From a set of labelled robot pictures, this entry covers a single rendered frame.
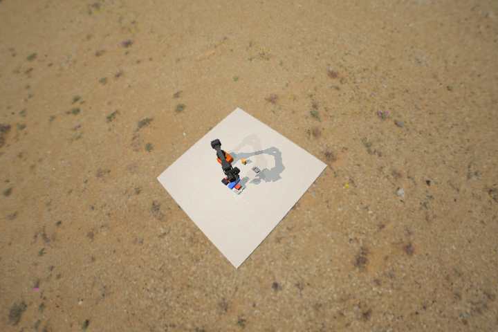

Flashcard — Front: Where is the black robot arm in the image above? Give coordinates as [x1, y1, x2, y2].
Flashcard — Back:
[210, 138, 240, 183]

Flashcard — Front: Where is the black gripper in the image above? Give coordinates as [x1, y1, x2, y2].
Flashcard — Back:
[221, 167, 240, 185]

